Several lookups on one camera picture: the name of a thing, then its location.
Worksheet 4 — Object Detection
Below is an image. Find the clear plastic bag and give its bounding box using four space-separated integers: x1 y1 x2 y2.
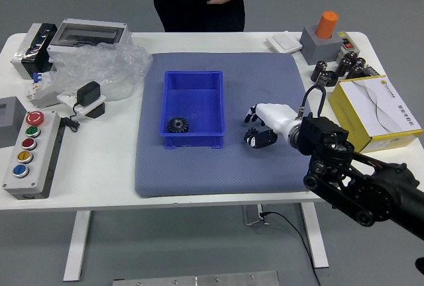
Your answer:
49 42 154 102

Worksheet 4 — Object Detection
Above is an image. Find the black circuit board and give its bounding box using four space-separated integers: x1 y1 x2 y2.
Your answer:
360 65 381 77

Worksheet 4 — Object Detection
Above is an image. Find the orange cylinder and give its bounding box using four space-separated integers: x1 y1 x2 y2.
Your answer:
315 11 340 39

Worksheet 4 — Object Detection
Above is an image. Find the grey distribution box clear cover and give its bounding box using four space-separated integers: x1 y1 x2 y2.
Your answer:
47 18 133 52

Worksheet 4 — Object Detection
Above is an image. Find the black and white enclosure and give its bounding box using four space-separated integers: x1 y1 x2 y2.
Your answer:
10 23 59 80

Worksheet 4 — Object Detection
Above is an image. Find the blue-grey mat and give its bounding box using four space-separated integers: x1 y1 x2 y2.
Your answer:
134 52 329 199

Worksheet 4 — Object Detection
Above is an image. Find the white flat plate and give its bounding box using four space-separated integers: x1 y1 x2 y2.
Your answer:
56 90 107 117

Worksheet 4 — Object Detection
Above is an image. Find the plain grey box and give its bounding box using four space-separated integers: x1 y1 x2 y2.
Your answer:
0 96 27 149

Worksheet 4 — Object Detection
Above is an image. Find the big black gear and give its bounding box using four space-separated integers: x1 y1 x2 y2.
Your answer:
166 116 190 134

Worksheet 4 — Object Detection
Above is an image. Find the person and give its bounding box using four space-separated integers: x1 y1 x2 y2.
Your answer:
123 0 278 33

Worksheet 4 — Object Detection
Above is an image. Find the black adapter cord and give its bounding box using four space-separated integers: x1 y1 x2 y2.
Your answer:
61 102 82 133

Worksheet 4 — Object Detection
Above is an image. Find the white wall switch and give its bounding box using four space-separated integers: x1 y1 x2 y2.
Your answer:
266 32 303 54

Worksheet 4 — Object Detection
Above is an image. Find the grey metal plate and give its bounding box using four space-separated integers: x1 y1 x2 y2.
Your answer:
112 269 280 286

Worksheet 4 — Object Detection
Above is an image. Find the black power adapter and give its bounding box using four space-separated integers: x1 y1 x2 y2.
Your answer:
76 81 102 107

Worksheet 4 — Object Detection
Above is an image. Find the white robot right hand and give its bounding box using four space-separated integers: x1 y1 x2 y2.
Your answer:
244 103 298 150

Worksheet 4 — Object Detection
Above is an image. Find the black power cable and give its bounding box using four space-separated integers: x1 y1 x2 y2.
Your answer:
260 211 321 286

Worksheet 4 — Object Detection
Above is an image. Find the grey push-button station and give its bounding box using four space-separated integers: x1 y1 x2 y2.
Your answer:
2 111 62 200

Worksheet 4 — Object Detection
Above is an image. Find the white table leg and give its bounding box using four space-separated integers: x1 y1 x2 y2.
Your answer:
299 203 330 269
62 211 92 282

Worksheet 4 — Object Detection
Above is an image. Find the white circuit breaker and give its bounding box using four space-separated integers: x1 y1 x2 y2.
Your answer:
25 70 62 109

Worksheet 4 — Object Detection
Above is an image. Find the blue plastic box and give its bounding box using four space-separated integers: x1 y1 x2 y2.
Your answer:
160 70 227 150

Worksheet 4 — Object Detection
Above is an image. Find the white switch box red button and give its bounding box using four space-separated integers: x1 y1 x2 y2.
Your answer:
337 30 362 62

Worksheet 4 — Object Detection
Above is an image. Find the yellow and white cardboard box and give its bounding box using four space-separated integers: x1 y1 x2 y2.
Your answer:
328 74 424 154

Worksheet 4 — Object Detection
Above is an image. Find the grey block holder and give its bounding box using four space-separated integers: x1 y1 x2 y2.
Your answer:
300 26 344 66

